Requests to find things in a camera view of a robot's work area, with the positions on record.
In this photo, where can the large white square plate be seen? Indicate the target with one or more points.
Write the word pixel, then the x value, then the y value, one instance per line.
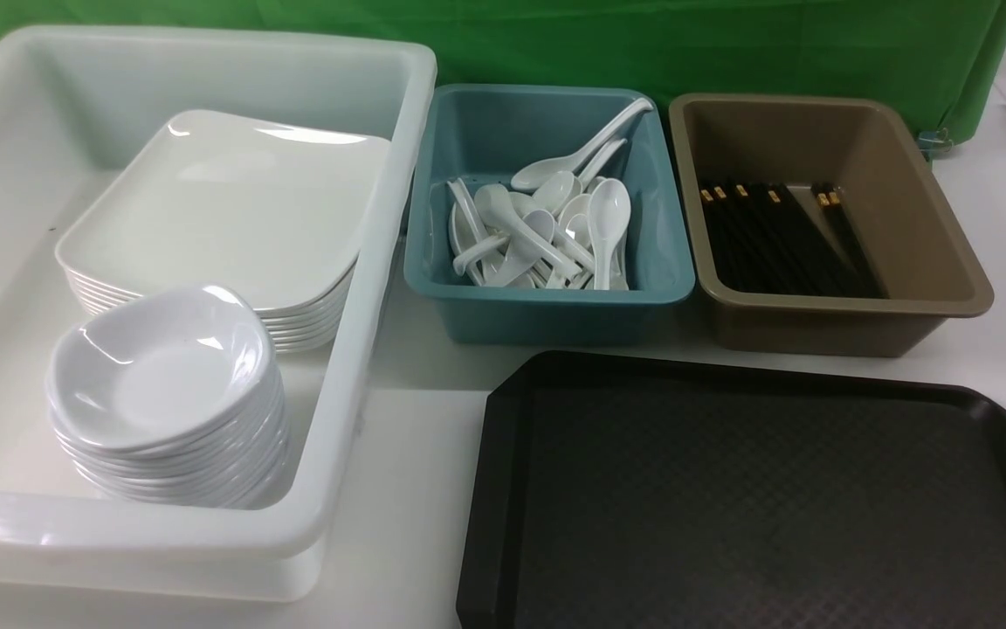
pixel 273 212

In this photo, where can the white ceramic soup spoon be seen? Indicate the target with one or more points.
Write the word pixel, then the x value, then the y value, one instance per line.
pixel 609 218

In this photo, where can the teal plastic bin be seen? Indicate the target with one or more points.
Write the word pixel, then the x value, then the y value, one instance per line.
pixel 483 134

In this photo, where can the pile of white spoons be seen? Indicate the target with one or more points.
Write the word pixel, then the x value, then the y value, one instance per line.
pixel 534 232

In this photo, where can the black serving tray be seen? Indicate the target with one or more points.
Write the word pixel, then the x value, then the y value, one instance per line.
pixel 624 492

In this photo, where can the stack of white plates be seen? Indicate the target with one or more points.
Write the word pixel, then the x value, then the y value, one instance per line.
pixel 293 329

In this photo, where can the pile of black chopsticks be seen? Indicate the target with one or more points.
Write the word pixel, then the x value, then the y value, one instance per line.
pixel 764 241

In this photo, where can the brown plastic bin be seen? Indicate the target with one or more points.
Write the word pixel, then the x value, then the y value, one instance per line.
pixel 907 228

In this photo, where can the stack of white bowls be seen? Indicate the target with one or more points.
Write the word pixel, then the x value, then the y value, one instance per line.
pixel 173 399

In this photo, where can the large white plastic tub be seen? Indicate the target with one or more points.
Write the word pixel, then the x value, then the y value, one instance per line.
pixel 76 103

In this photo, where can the green backdrop cloth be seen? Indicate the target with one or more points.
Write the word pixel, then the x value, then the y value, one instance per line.
pixel 932 61

